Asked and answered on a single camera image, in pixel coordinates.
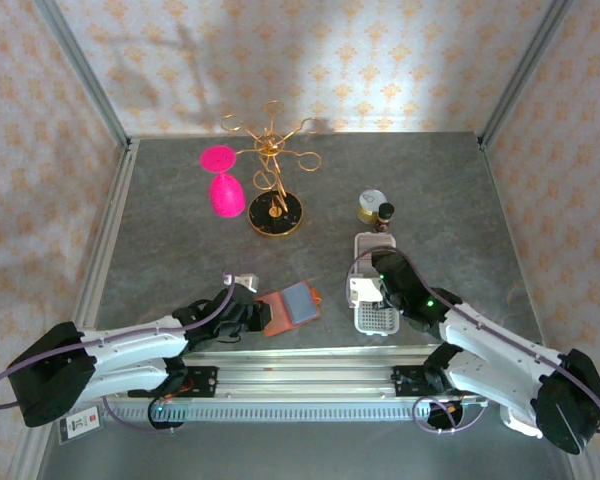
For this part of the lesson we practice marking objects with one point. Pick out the white plastic basket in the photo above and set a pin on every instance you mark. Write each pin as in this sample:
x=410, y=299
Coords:
x=375, y=322

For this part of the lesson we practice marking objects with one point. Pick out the laminated label card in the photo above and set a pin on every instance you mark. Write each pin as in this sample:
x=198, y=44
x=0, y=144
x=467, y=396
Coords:
x=82, y=426

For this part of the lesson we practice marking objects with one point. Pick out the aluminium frame post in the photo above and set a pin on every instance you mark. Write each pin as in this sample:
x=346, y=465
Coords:
x=525, y=70
x=80, y=65

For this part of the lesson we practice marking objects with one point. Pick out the aluminium table side rail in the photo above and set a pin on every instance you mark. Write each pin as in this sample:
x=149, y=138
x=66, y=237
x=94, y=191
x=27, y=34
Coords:
x=107, y=240

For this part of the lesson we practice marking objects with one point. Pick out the gold tin can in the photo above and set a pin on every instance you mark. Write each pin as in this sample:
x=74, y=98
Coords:
x=370, y=200

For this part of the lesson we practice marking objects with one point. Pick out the small black-capped spice bottle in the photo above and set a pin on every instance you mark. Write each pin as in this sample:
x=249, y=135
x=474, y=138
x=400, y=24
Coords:
x=386, y=212

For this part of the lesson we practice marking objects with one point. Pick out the pink wine glass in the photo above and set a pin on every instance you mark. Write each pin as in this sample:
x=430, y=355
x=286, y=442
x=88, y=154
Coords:
x=226, y=197

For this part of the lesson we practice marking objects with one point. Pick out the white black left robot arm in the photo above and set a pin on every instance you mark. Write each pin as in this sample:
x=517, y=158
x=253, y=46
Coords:
x=130, y=350

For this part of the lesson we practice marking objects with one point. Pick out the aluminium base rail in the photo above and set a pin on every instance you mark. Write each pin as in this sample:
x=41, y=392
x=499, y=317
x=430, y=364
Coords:
x=305, y=380

